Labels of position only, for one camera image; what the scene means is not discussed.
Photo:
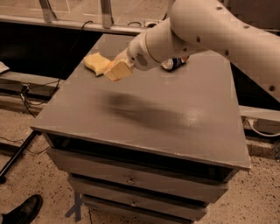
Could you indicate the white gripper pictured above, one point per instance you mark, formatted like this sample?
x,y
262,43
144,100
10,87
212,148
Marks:
x,y
137,52

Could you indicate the orange fruit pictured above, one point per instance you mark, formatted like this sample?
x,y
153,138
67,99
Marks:
x,y
110,64

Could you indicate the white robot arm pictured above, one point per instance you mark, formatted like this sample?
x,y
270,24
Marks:
x,y
195,26

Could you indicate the yellow sponge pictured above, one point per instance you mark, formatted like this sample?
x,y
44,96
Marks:
x,y
96,63

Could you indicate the blue soda can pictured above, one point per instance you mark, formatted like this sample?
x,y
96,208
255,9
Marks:
x,y
174,63

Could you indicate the grey drawer cabinet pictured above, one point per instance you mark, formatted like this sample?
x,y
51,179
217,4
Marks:
x,y
183,122

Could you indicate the top grey drawer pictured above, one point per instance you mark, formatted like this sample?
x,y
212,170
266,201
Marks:
x,y
179,186

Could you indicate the grey drawer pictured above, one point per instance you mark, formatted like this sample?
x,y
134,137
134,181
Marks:
x,y
135,213
179,186
137,199

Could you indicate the middle grey drawer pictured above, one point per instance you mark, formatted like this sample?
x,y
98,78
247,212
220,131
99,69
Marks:
x,y
137,199

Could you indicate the bottom grey drawer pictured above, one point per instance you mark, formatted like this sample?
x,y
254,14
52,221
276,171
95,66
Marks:
x,y
135,213

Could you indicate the black tripod leg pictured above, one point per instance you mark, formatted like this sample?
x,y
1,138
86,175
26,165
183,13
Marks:
x,y
19,151

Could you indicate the black shoe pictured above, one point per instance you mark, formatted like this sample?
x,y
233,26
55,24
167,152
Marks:
x,y
25,213

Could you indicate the metal window rail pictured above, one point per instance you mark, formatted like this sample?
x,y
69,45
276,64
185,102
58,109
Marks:
x,y
74,25

